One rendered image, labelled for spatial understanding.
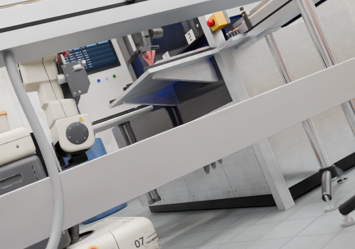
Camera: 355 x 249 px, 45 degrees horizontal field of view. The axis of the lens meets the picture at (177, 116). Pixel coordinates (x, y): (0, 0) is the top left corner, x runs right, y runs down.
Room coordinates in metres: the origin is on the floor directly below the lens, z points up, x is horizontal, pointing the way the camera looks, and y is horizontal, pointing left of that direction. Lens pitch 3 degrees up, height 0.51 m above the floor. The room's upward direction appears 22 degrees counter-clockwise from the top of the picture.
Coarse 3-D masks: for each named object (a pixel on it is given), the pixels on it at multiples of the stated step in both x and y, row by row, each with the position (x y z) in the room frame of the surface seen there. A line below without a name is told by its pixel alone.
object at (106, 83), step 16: (96, 48) 2.95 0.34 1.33; (112, 48) 3.01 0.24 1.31; (96, 64) 2.93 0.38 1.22; (112, 64) 2.98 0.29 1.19; (96, 80) 2.92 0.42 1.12; (112, 80) 2.97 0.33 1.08; (128, 80) 3.02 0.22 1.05; (80, 96) 2.85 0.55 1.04; (96, 96) 2.89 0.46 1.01; (112, 96) 2.95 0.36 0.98; (80, 112) 2.83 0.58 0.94; (96, 112) 2.87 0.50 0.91; (112, 112) 2.92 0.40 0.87
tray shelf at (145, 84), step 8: (192, 56) 2.10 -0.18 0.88; (200, 56) 2.12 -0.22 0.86; (208, 56) 2.19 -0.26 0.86; (168, 64) 2.03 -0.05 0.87; (176, 64) 2.05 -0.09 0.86; (184, 64) 2.14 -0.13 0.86; (152, 72) 2.00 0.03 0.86; (160, 72) 2.08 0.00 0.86; (136, 80) 2.14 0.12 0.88; (144, 80) 2.12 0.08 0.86; (152, 80) 2.22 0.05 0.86; (160, 80) 2.32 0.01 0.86; (168, 80) 2.44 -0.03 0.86; (128, 88) 2.26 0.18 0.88; (136, 88) 2.26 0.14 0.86; (144, 88) 2.37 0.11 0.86; (152, 88) 2.49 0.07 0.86; (160, 88) 2.62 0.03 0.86; (120, 96) 2.39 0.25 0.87; (128, 96) 2.42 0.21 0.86; (136, 96) 2.55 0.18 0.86; (112, 104) 2.55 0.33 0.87; (120, 104) 2.63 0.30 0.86
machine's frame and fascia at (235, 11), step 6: (324, 0) 2.70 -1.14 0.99; (240, 6) 2.27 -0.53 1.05; (246, 6) 2.28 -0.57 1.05; (252, 6) 2.30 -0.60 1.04; (228, 12) 2.22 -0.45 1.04; (234, 12) 2.24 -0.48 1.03; (240, 12) 2.26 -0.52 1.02; (246, 12) 2.27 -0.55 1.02; (294, 18) 2.96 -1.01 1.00; (288, 24) 3.02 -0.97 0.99; (126, 36) 3.01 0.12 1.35; (198, 36) 2.26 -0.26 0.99; (126, 42) 3.05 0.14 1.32; (192, 42) 2.33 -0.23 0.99; (132, 48) 3.02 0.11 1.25; (186, 48) 2.41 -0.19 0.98; (132, 54) 3.03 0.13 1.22; (132, 60) 3.07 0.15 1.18
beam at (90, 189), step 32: (352, 64) 1.39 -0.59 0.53; (256, 96) 1.21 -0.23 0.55; (288, 96) 1.26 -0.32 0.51; (320, 96) 1.31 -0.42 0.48; (352, 96) 1.37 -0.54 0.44; (192, 128) 1.10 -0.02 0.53; (224, 128) 1.14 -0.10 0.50; (256, 128) 1.19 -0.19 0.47; (96, 160) 0.98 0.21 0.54; (128, 160) 1.02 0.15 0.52; (160, 160) 1.05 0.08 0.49; (192, 160) 1.09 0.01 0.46; (32, 192) 0.91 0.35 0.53; (64, 192) 0.94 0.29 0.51; (96, 192) 0.97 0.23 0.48; (128, 192) 1.00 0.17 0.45; (0, 224) 0.88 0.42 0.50; (32, 224) 0.90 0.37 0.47; (64, 224) 0.93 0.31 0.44
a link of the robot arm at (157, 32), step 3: (159, 27) 2.17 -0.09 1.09; (153, 30) 2.13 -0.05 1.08; (156, 30) 2.15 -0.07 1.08; (159, 30) 2.15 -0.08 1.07; (162, 30) 2.16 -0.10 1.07; (153, 33) 2.13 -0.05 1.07; (156, 33) 2.14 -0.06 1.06; (159, 33) 2.15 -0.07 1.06; (162, 33) 2.16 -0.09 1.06; (153, 36) 2.14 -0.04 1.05; (156, 36) 2.15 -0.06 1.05; (159, 36) 2.16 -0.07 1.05; (162, 36) 2.18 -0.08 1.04
